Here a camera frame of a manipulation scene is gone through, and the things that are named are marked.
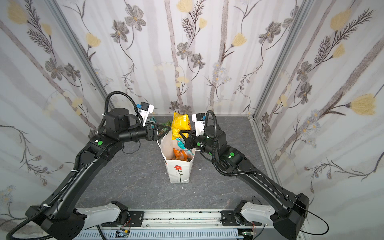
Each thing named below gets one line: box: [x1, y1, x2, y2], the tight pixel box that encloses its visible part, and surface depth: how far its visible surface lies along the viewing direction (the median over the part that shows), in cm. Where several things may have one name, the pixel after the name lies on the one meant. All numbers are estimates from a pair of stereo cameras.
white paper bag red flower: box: [160, 130, 197, 183], surface depth 73 cm
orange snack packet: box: [172, 147, 191, 162], surface depth 94 cm
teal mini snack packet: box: [176, 137, 194, 155], surface depth 65 cm
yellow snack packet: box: [171, 112, 191, 140], surface depth 62 cm
